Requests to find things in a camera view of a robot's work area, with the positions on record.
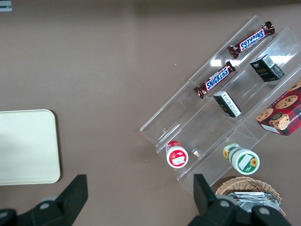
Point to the red lidded yogurt cup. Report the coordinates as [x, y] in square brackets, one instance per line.
[176, 156]

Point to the clear acrylic stepped shelf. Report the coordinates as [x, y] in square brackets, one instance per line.
[204, 131]

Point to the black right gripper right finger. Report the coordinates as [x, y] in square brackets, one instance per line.
[211, 209]

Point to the aluminium foil tray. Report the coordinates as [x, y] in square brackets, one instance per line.
[249, 197]

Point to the green lidded yogurt cup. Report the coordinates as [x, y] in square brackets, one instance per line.
[243, 160]

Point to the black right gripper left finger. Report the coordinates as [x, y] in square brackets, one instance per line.
[58, 207]

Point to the small black carton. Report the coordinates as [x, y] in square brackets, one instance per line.
[266, 69]
[227, 104]

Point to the beige rectangular tray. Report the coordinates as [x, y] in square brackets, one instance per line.
[28, 146]

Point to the Snickers chocolate bar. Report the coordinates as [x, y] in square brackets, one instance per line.
[215, 80]
[251, 40]

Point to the red plaid cookie box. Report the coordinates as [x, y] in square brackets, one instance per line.
[282, 113]

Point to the light tan wicker basket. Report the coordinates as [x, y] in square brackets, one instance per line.
[249, 184]

